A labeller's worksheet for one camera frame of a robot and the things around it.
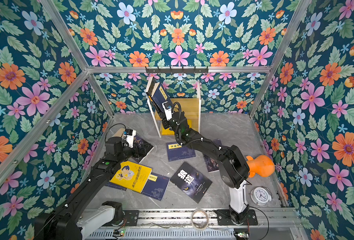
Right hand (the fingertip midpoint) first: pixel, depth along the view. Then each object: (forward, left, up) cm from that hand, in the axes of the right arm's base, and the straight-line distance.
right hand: (165, 109), depth 82 cm
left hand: (-15, +10, -9) cm, 20 cm away
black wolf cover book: (-30, -14, -28) cm, 44 cm away
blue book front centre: (-33, +6, -29) cm, 44 cm away
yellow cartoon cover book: (-27, +21, -28) cm, 44 cm away
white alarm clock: (-38, -51, -27) cm, 69 cm away
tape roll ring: (-52, -17, -29) cm, 62 cm away
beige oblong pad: (+4, +37, -27) cm, 46 cm away
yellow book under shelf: (+3, +2, -24) cm, 25 cm away
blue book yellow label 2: (-10, -5, -30) cm, 32 cm away
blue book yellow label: (+8, +3, +3) cm, 9 cm away
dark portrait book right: (-19, -28, -29) cm, 44 cm away
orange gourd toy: (-24, -54, -21) cm, 63 cm away
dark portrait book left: (-22, +10, -6) cm, 25 cm away
